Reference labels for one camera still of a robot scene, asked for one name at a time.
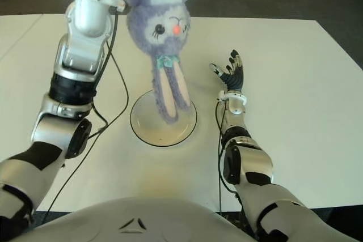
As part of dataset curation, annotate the white plate with black rim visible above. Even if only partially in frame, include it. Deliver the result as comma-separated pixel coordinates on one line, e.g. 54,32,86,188
129,88,198,148

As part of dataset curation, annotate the purple plush bunny doll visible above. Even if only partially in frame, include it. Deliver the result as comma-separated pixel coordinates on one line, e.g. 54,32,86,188
112,0,216,125

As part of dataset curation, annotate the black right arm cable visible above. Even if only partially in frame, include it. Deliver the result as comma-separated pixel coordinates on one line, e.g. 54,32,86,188
215,99,244,217

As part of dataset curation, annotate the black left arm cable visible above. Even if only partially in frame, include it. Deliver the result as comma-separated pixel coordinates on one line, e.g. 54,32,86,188
42,6,130,220

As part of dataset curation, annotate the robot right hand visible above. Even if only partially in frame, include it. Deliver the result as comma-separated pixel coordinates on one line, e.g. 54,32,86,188
209,49,246,93

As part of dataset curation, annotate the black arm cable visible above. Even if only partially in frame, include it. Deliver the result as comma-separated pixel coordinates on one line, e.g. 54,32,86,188
215,99,244,217
42,6,130,220

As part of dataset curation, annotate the grey robot torso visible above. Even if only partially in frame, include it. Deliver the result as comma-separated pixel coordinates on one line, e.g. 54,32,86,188
28,196,256,242

